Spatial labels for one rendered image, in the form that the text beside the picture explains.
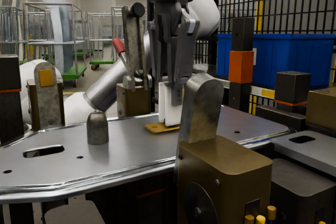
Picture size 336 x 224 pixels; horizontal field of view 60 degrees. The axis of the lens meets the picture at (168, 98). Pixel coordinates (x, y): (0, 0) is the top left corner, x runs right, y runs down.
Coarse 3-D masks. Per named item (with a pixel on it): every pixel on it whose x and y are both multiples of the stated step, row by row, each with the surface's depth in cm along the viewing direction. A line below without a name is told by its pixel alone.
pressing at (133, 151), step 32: (64, 128) 50; (128, 128) 50; (224, 128) 50; (256, 128) 50; (288, 128) 50; (0, 160) 38; (32, 160) 38; (64, 160) 38; (96, 160) 38; (128, 160) 38; (160, 160) 38; (0, 192) 31; (32, 192) 31; (64, 192) 31
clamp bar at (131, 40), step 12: (132, 12) 56; (144, 12) 57; (132, 24) 60; (132, 36) 60; (132, 48) 60; (132, 60) 59; (144, 60) 60; (132, 72) 59; (144, 72) 61; (132, 84) 59; (144, 84) 61
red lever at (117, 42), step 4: (112, 40) 69; (116, 40) 68; (120, 40) 69; (116, 44) 68; (120, 44) 67; (116, 48) 67; (120, 48) 66; (124, 48) 67; (120, 52) 66; (124, 52) 66; (120, 56) 66; (124, 56) 65; (124, 60) 64; (124, 64) 64; (136, 72) 62; (136, 76) 61; (136, 80) 60; (140, 80) 60; (136, 84) 60; (140, 84) 61
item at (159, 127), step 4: (164, 120) 50; (148, 124) 50; (152, 124) 50; (156, 124) 50; (160, 124) 50; (164, 124) 50; (148, 128) 48; (152, 128) 48; (156, 128) 48; (160, 128) 48; (164, 128) 48; (168, 128) 48; (172, 128) 48; (176, 128) 49
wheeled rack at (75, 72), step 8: (24, 8) 582; (40, 8) 706; (72, 8) 597; (24, 16) 585; (72, 16) 600; (24, 24) 589; (72, 24) 604; (48, 48) 777; (48, 56) 781; (64, 72) 665; (72, 72) 665; (80, 72) 674; (72, 80) 633
